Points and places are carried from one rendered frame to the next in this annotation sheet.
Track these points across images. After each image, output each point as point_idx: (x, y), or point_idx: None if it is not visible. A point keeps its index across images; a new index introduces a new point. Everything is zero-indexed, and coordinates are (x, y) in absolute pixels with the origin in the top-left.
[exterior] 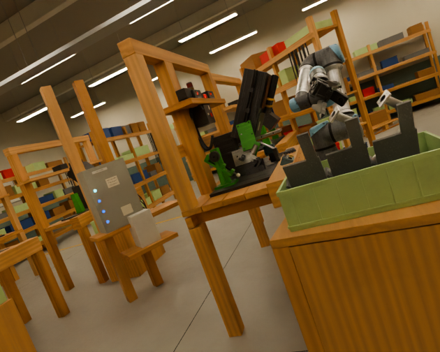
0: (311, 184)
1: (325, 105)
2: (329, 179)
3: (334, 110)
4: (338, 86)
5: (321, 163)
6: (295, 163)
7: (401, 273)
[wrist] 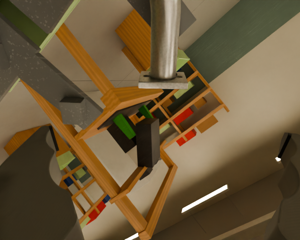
0: (45, 44)
1: (67, 196)
2: (66, 18)
3: (172, 87)
4: (283, 155)
5: (15, 27)
6: (5, 95)
7: None
